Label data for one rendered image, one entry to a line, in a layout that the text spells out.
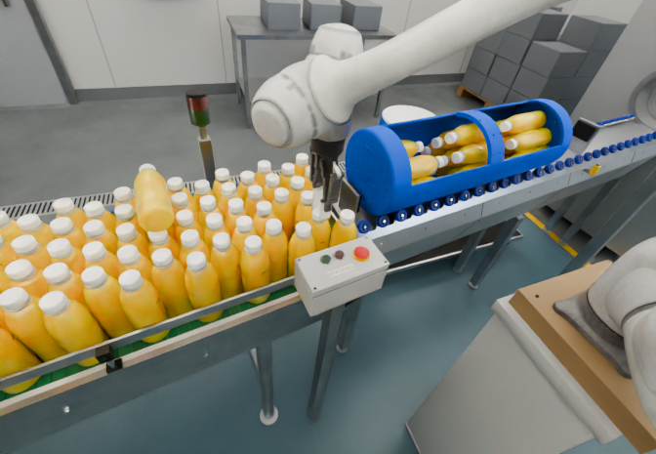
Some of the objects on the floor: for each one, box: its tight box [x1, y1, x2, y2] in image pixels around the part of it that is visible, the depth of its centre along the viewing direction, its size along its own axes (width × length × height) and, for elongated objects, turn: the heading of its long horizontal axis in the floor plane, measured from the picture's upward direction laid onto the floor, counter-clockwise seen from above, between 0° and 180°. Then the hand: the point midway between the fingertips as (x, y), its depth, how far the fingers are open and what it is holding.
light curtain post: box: [557, 169, 656, 276], centre depth 157 cm, size 6×6×170 cm
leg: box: [453, 227, 488, 273], centre depth 200 cm, size 6×6×63 cm
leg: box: [558, 177, 623, 246], centre depth 230 cm, size 6×6×63 cm
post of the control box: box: [308, 303, 346, 423], centre depth 115 cm, size 4×4×100 cm
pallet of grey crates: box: [456, 6, 628, 116], centre depth 403 cm, size 120×80×119 cm
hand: (321, 204), depth 84 cm, fingers closed on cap, 4 cm apart
